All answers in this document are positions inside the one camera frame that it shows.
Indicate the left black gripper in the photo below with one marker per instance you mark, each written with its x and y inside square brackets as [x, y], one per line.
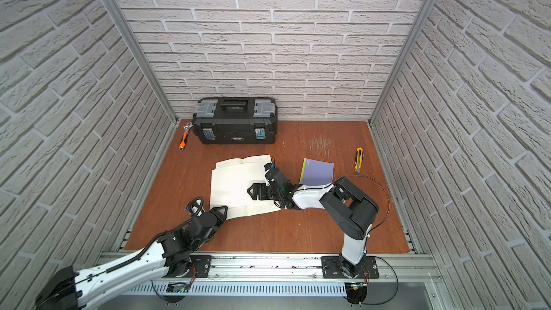
[207, 214]

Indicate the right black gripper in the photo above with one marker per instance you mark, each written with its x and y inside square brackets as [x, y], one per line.
[256, 186]

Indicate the large white lined notebook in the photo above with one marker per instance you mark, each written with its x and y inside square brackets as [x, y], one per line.
[229, 187]

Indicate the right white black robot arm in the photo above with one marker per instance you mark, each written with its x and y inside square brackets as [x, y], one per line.
[352, 209]

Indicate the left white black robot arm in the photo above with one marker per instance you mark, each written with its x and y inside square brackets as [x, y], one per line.
[167, 254]

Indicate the black plastic toolbox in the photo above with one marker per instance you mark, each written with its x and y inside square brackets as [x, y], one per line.
[236, 120]

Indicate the yellow black utility knife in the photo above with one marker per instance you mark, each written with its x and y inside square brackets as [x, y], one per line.
[359, 158]

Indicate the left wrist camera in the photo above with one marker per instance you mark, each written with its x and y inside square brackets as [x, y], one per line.
[196, 207]

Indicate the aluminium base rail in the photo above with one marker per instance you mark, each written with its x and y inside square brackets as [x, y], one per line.
[264, 275]

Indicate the orange handled adjustable wrench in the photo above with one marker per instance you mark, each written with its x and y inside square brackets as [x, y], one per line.
[185, 135]

